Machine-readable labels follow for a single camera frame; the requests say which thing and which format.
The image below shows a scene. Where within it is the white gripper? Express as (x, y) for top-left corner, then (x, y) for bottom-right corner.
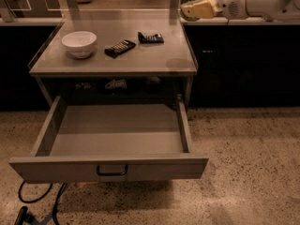
(180, 0), (248, 20)

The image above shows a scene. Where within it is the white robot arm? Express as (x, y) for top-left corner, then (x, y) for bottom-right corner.
(181, 0), (300, 21)

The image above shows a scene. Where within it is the open grey top drawer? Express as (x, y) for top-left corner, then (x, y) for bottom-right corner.
(9, 97), (208, 183)

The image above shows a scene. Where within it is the blue snack packet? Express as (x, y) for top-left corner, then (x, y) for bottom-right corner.
(138, 32), (164, 44)

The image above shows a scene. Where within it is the black chocolate bar packet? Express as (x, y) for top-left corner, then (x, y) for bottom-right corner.
(104, 39), (136, 58)

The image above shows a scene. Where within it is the white bowl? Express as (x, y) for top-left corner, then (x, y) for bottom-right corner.
(61, 31), (97, 58)

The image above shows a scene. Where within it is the black drawer handle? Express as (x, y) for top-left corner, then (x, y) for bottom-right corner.
(96, 165), (128, 176)

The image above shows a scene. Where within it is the black floor cable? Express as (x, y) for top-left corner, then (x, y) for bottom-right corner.
(17, 180), (68, 225)

